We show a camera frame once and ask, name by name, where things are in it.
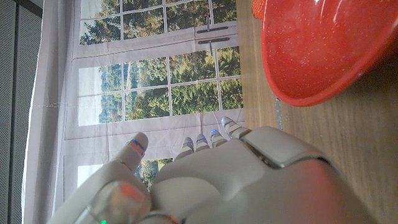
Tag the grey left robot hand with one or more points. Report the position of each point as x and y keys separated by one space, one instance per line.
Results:
x=233 y=186

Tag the red bowl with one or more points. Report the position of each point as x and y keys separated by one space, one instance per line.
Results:
x=317 y=53

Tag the red toy strawberry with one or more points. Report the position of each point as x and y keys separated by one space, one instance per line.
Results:
x=258 y=7

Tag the printed window backdrop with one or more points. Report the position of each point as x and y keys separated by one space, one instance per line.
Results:
x=149 y=87

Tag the wooden table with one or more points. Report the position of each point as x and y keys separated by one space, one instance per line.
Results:
x=357 y=140

